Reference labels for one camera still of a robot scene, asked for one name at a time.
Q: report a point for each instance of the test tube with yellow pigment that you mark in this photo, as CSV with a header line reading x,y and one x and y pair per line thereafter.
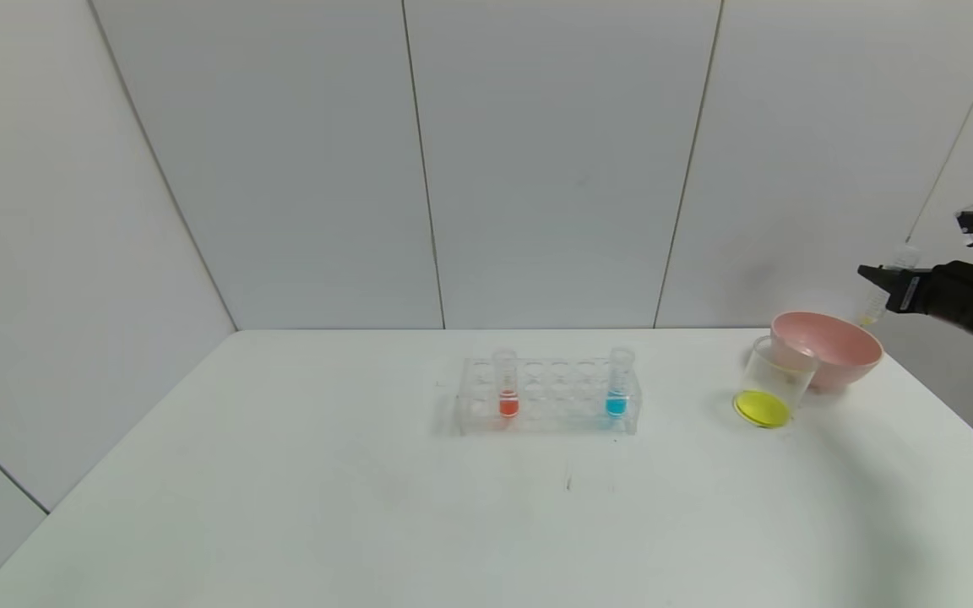
x,y
872,308

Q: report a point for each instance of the test tube with blue pigment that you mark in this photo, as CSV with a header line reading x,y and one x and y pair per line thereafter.
x,y
616,397

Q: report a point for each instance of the test tube with orange pigment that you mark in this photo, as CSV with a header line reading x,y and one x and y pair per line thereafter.
x,y
508,397

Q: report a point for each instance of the pink bowl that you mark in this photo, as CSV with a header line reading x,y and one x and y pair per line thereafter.
x,y
841,355

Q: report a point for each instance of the clear plastic test tube rack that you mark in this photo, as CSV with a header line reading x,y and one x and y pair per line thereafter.
x,y
558,405

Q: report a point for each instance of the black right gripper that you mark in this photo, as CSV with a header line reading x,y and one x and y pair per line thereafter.
x,y
909,291

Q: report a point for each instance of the clear plastic beaker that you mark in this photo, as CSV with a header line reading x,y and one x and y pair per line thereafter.
x,y
765,397

